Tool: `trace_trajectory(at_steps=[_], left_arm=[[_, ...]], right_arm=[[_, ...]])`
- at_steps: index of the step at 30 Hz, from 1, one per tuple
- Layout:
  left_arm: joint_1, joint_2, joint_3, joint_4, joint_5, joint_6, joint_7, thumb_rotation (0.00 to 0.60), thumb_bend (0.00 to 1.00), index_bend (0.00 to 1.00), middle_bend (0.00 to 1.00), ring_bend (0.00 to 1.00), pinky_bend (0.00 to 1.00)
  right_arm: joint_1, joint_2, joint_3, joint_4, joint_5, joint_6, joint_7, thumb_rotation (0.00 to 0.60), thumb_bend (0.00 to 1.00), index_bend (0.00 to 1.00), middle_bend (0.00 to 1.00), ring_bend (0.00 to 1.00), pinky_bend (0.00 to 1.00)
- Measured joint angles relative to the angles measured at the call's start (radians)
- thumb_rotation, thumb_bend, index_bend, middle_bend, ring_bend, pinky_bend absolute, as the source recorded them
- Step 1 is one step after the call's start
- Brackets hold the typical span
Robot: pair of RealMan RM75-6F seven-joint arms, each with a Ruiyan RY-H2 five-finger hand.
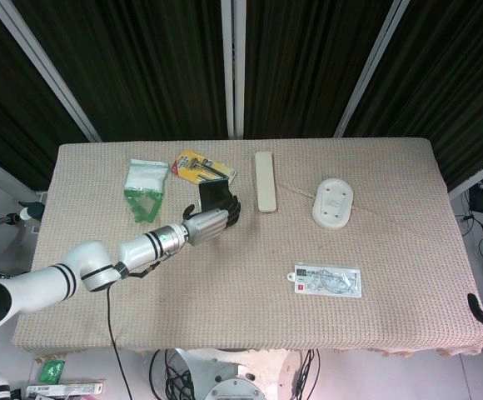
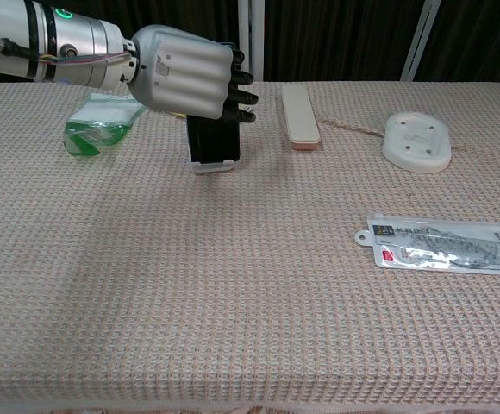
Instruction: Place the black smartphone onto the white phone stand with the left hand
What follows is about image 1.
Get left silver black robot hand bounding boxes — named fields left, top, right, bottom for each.
left=182, top=192, right=242, bottom=246

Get white grey robot base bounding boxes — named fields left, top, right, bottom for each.
left=182, top=347, right=292, bottom=400

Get yellow razor blister pack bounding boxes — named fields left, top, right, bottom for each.
left=170, top=149, right=237, bottom=187

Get beige long cutlery case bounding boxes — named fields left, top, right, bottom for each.
left=254, top=151, right=278, bottom=214

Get beige waffle tablecloth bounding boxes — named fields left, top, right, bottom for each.
left=11, top=137, right=483, bottom=359

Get green clear plastic bag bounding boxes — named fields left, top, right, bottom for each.
left=123, top=158, right=171, bottom=223

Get white oval soap dish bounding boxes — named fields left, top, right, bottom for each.
left=311, top=177, right=354, bottom=233

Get clear ruler set pouch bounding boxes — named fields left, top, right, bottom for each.
left=286, top=263, right=363, bottom=298

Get black pleated curtain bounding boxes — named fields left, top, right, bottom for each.
left=0, top=0, right=483, bottom=191

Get small green packet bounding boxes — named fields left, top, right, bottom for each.
left=39, top=360, right=66, bottom=384

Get long white flat box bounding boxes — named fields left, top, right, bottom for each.
left=27, top=381, right=105, bottom=397

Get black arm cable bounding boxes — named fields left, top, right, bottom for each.
left=106, top=287, right=127, bottom=400

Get black tangled floor cables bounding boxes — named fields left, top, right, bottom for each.
left=149, top=348, right=197, bottom=400

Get white upright frame pole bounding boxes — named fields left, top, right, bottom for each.
left=220, top=0, right=246, bottom=140

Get black chrome handle device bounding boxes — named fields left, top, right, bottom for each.
left=0, top=201, right=45, bottom=251

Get white slanted frame pole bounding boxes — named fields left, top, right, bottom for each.
left=0, top=0, right=101, bottom=143
left=332, top=0, right=411, bottom=138

